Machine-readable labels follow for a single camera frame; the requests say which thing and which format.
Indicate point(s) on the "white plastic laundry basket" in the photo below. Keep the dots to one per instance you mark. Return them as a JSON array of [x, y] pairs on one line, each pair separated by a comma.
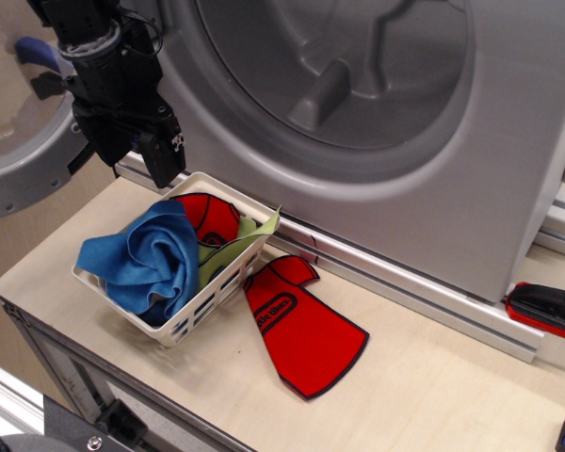
[[203, 303]]

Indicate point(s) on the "blue clamp behind door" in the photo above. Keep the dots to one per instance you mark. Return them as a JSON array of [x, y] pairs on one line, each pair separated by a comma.
[[31, 50]]

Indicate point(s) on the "red felt shirt in basket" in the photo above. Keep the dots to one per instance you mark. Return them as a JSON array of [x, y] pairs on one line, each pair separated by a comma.
[[215, 221]]

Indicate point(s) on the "blue cloth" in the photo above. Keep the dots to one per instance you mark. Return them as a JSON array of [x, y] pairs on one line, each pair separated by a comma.
[[152, 269]]

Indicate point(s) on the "grey robot base with cable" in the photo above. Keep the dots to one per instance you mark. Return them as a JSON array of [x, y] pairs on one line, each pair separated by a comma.
[[60, 439]]

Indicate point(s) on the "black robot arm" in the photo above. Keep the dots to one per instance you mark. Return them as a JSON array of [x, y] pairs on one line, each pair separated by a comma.
[[97, 22]]

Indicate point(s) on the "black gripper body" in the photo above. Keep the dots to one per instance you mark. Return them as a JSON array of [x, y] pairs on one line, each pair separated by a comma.
[[115, 91]]

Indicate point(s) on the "green felt cloth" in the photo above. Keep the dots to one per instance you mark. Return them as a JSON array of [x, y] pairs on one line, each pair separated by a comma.
[[216, 259]]

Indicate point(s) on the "round grey washer door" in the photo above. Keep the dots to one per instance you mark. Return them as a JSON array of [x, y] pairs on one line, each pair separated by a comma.
[[41, 146]]

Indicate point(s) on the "aluminium extrusion rail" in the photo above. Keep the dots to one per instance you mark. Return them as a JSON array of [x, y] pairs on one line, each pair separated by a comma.
[[485, 321]]

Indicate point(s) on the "red and black clamp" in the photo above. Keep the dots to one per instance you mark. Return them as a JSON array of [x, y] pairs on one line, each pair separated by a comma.
[[538, 306]]

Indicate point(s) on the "grey toy washing machine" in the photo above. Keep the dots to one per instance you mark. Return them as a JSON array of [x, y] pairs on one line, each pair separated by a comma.
[[428, 133]]

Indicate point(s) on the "black bracket on table frame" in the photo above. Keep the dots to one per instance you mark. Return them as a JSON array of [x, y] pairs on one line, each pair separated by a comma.
[[122, 424]]

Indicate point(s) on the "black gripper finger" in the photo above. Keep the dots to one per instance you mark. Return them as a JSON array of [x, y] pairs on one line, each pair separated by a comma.
[[110, 135], [164, 158]]

